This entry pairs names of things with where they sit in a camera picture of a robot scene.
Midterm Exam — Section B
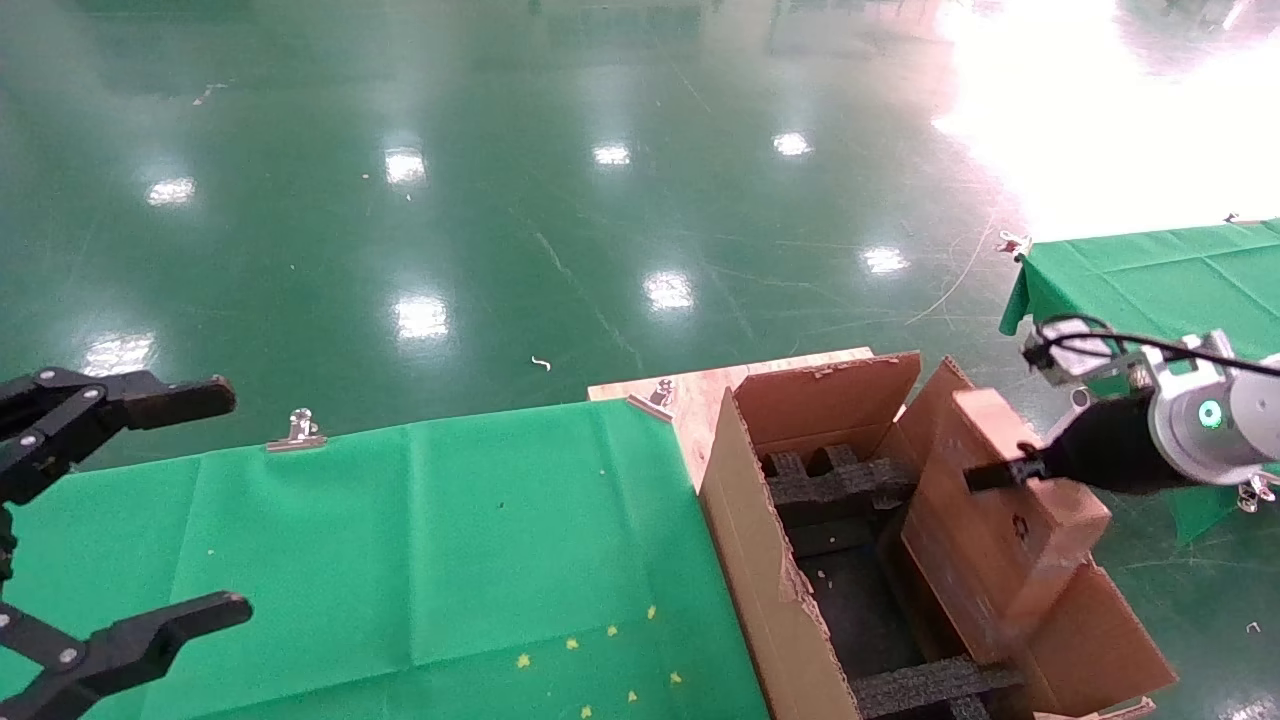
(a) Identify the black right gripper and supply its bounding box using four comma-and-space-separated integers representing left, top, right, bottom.
963, 392, 1196, 498

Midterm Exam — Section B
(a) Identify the large open cardboard carton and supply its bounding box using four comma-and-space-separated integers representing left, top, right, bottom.
698, 350, 1181, 720

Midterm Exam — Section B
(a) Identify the black foam carton liner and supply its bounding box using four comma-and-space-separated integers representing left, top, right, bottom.
788, 505, 966, 683

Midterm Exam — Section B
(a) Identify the silver camera mount bracket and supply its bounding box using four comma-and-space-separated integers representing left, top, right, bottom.
1070, 330, 1236, 411

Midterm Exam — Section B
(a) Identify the black foam block insert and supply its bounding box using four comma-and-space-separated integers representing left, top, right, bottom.
850, 655, 1028, 720
760, 445, 919, 508

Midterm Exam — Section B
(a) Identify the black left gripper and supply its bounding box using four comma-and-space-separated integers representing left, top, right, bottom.
0, 368, 254, 720

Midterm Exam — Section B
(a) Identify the small brown cardboard box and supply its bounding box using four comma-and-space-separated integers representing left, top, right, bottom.
903, 388, 1113, 669

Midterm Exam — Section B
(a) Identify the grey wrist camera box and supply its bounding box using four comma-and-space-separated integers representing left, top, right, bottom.
1020, 318, 1126, 386

